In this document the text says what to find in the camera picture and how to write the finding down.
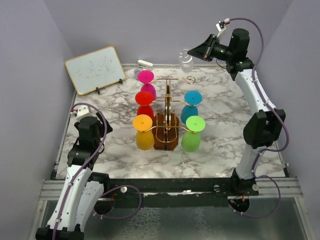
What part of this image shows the small whiteboard gold frame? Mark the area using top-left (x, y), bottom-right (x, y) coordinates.
top-left (64, 46), bottom-right (126, 96)

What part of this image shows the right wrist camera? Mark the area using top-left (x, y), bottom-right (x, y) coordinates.
top-left (216, 18), bottom-right (230, 39)

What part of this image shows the white eraser box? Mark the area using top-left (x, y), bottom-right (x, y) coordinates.
top-left (137, 59), bottom-right (154, 71)

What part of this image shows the blue wine glass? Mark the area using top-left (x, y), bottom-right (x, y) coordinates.
top-left (180, 90), bottom-right (203, 124)

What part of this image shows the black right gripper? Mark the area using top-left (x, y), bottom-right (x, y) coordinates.
top-left (187, 35), bottom-right (233, 63)

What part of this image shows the yellow wine glass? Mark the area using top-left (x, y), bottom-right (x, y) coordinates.
top-left (132, 114), bottom-right (155, 151)

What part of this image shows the red wine glass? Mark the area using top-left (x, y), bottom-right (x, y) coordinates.
top-left (135, 90), bottom-right (154, 120)

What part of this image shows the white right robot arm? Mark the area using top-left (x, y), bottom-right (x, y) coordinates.
top-left (187, 28), bottom-right (286, 196)

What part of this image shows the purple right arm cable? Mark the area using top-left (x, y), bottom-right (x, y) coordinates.
top-left (228, 17), bottom-right (291, 219)

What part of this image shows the clear wine glass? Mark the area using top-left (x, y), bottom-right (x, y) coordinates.
top-left (179, 48), bottom-right (194, 73)

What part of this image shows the gold wire glass rack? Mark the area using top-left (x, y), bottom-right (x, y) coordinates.
top-left (148, 75), bottom-right (198, 151)

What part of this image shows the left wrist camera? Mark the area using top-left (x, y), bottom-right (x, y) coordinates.
top-left (70, 105), bottom-right (92, 122)

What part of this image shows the green wine glass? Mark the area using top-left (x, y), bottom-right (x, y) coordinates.
top-left (181, 115), bottom-right (206, 153)

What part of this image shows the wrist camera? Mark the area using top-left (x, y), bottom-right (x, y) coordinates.
top-left (70, 105), bottom-right (92, 122)
top-left (216, 18), bottom-right (230, 39)

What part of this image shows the wooden rack base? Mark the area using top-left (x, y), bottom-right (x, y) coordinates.
top-left (152, 112), bottom-right (179, 151)

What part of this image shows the black mounting rail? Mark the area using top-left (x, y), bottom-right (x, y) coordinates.
top-left (100, 177), bottom-right (259, 208)

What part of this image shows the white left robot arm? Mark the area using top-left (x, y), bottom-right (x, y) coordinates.
top-left (35, 113), bottom-right (113, 240)

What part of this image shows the pink wine glass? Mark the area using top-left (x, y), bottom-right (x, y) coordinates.
top-left (137, 70), bottom-right (157, 101)

